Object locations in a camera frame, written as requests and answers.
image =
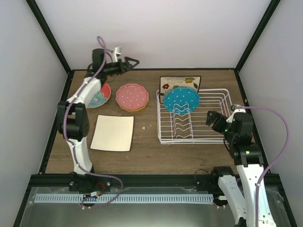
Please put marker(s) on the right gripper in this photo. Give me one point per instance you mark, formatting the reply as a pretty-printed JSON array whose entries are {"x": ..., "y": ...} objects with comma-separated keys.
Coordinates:
[{"x": 217, "y": 126}]

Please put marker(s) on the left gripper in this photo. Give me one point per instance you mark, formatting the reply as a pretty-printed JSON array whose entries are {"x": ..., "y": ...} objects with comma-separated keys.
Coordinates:
[{"x": 127, "y": 66}]

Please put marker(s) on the pink polka dot plate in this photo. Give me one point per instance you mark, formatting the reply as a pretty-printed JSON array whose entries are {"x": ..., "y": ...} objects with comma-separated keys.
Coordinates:
[{"x": 131, "y": 96}]

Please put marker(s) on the floral square plate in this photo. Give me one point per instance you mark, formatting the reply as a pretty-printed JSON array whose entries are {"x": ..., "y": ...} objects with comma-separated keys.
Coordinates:
[{"x": 168, "y": 83}]

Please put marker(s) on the orange polka dot plate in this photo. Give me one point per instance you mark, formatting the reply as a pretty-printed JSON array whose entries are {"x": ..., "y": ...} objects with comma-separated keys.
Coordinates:
[{"x": 135, "y": 110}]

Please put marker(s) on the red teal flower plate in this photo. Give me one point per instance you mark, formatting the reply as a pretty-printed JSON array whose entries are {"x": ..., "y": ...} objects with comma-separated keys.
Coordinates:
[{"x": 101, "y": 97}]

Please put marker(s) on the teal polka dot plate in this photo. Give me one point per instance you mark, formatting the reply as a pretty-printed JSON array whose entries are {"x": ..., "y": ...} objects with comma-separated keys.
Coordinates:
[{"x": 181, "y": 100}]

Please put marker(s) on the cream square plate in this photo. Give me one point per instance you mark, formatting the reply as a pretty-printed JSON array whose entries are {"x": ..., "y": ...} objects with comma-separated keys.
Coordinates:
[{"x": 113, "y": 133}]

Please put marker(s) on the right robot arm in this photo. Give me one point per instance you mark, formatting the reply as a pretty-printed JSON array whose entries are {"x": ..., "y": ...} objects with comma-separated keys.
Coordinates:
[{"x": 249, "y": 204}]

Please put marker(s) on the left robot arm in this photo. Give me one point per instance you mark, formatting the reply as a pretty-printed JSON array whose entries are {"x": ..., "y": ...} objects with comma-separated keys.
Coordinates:
[{"x": 72, "y": 117}]

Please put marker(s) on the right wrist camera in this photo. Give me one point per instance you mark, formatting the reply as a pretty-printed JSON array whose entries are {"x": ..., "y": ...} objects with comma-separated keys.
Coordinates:
[{"x": 235, "y": 109}]

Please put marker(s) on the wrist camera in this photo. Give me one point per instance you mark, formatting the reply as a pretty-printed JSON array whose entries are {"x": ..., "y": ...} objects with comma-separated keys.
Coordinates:
[
  {"x": 116, "y": 53},
  {"x": 235, "y": 109}
]

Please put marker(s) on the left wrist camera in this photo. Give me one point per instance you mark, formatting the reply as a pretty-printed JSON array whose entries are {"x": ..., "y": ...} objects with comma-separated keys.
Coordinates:
[{"x": 116, "y": 53}]

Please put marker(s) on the slotted cable duct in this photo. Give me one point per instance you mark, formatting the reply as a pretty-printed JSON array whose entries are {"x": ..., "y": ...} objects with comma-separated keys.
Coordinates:
[{"x": 127, "y": 198}]

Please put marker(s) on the black aluminium frame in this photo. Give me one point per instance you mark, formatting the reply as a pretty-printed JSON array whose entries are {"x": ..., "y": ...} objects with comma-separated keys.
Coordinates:
[{"x": 159, "y": 181}]

